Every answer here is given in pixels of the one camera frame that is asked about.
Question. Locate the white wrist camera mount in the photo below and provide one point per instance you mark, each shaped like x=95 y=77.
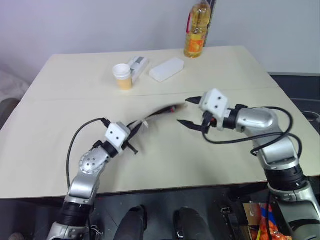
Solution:
x=116 y=133
x=215 y=102

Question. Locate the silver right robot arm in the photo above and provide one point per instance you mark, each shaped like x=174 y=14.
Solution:
x=260 y=121

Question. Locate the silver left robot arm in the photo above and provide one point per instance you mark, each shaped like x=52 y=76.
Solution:
x=85 y=180

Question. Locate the black upright post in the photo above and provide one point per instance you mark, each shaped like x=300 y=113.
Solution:
x=212 y=15

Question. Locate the red marker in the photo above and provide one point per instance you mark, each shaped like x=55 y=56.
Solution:
x=172 y=110

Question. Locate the gray shoe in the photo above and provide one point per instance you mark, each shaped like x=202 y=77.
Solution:
x=18 y=236

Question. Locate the yellow cooking oil bottle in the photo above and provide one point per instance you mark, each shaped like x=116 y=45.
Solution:
x=196 y=37

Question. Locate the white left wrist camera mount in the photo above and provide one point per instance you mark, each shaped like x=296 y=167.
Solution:
x=116 y=133

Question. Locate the brown cardboard box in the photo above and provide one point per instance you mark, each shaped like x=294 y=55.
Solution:
x=250 y=215

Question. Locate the white translucent plastic box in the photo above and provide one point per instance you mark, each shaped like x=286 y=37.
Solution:
x=167 y=69

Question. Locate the white jar with yellow contents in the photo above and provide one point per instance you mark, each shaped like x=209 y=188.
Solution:
x=123 y=77

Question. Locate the black side furniture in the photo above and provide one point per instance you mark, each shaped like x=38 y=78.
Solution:
x=300 y=105

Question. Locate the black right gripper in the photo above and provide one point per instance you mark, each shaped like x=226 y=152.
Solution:
x=208 y=120

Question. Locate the orange snack bag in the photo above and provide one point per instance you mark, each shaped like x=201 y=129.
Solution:
x=268 y=226

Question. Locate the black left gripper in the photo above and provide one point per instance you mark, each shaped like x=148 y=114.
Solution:
x=128 y=143

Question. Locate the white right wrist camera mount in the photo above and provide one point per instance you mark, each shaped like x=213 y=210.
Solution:
x=215 y=102

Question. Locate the dark rounded shape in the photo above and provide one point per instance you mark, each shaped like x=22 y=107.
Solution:
x=132 y=222

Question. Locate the clear grid pouch black zipper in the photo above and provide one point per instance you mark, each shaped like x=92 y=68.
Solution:
x=152 y=116

